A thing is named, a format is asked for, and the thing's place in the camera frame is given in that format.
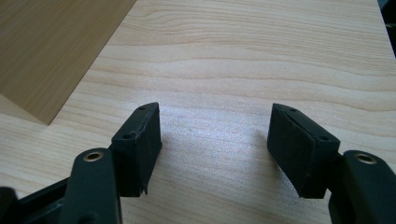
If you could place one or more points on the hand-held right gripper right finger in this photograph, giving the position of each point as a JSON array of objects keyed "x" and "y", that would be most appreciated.
[{"x": 299, "y": 149}]

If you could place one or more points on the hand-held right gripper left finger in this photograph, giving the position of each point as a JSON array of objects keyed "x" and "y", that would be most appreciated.
[{"x": 138, "y": 149}]

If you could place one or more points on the wooden tea box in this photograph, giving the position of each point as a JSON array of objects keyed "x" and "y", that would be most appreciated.
[{"x": 46, "y": 56}]

